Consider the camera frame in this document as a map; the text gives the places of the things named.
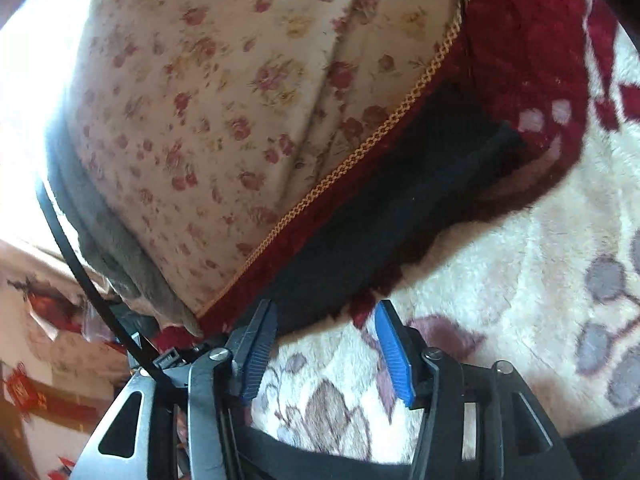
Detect black pants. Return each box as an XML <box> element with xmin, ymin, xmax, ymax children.
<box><xmin>260</xmin><ymin>80</ymin><xmax>531</xmax><ymax>336</ymax></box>

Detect black strap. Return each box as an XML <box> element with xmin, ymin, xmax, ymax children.
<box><xmin>35</xmin><ymin>177</ymin><xmax>161</xmax><ymax>381</ymax></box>

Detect grey fleece blanket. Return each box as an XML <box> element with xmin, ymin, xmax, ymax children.
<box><xmin>45</xmin><ymin>125</ymin><xmax>206</xmax><ymax>338</ymax></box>

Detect red wall hanging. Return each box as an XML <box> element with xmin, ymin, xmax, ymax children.
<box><xmin>2</xmin><ymin>362</ymin><xmax>51</xmax><ymax>413</ymax></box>

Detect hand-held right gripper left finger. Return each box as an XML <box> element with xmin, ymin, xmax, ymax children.
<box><xmin>65</xmin><ymin>300</ymin><xmax>278</xmax><ymax>480</ymax></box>

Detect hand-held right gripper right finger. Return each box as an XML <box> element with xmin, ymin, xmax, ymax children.
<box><xmin>367</xmin><ymin>300</ymin><xmax>583</xmax><ymax>480</ymax></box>

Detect floral print duvet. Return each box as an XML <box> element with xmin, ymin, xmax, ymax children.
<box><xmin>45</xmin><ymin>0</ymin><xmax>476</xmax><ymax>321</ymax></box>

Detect red white plush blanket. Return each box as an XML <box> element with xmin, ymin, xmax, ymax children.
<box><xmin>150</xmin><ymin>0</ymin><xmax>640</xmax><ymax>461</ymax></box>

